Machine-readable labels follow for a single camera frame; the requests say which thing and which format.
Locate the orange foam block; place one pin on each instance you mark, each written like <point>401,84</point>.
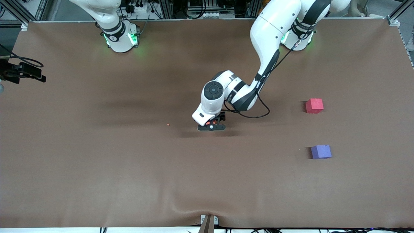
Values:
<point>212,123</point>

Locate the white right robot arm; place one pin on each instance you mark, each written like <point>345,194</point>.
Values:
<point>119,38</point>

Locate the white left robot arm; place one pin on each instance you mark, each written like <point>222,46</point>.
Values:
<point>275,29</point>

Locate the large table cover mat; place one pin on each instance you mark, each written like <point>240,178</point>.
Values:
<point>207,181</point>

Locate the red foam block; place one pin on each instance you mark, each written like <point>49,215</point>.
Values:
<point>314,105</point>

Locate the white terminal block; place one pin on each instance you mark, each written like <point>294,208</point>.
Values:
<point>208,14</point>

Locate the purple foam block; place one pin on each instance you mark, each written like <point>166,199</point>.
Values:
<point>321,152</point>

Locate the white power strip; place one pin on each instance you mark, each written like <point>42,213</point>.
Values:
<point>140,9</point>

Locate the beige rounded object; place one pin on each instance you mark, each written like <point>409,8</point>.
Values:
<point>359,8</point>

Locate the aluminium frame post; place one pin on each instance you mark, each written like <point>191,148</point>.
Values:
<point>166,8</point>
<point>252,6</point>

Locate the white corner bracket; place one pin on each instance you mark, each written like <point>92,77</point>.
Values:
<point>393,22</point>
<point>24,26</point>

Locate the slanted aluminium frame strut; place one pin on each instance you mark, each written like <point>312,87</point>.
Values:
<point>19,14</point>
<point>399,11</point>

